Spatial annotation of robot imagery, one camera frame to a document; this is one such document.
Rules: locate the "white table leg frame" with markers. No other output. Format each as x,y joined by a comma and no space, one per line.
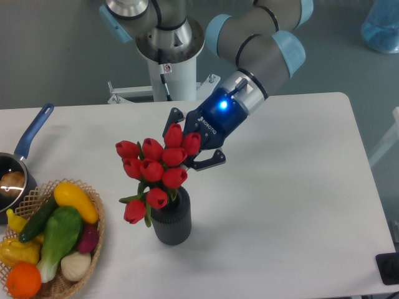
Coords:
386,141

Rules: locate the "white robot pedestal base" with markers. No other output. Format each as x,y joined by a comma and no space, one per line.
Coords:
169,81

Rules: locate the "yellow squash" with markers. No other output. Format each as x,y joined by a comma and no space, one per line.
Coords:
68,194

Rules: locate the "brown bread in pan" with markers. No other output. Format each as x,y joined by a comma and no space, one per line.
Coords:
12,184

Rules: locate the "white garlic bulb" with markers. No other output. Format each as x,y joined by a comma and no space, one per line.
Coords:
75,266

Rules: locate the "yellow banana pepper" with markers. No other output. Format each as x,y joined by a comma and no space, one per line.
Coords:
15,222

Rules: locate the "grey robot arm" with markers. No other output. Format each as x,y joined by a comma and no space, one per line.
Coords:
260,44

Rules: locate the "green cucumber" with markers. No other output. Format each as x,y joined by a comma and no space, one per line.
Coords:
36,224

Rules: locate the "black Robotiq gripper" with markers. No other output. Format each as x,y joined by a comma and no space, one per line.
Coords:
215,119

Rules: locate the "green bok choy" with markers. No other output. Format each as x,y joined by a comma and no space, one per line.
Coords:
60,235

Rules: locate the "orange fruit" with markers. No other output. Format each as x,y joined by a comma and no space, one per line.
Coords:
24,280

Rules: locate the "red tulip bouquet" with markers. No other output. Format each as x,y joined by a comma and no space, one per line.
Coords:
158,168

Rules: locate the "yellow bumpy gourd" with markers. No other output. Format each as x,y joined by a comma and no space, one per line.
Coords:
14,252

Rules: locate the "dark grey ribbed vase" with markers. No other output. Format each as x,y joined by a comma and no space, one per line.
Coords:
172,223

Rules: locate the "blue plastic bag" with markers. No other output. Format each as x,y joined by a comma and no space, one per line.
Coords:
380,28

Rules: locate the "blue handled saucepan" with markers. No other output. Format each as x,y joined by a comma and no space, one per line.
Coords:
15,161

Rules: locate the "black device at table edge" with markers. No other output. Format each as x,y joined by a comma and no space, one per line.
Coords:
388,267

